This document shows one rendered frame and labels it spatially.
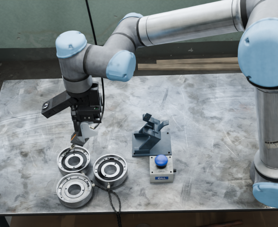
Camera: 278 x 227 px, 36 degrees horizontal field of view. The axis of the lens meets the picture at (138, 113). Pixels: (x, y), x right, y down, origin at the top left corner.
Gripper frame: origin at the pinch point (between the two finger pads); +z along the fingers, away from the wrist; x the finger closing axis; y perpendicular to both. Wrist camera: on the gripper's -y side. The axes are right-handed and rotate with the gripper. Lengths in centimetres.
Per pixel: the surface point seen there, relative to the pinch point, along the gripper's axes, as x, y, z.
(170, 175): -9.0, 26.4, 9.5
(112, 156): -0.7, 8.4, 9.7
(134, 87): 34.8, 15.2, 13.2
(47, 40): 156, -48, 76
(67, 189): -12.5, -4.5, 10.2
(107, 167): -3.9, 6.9, 11.4
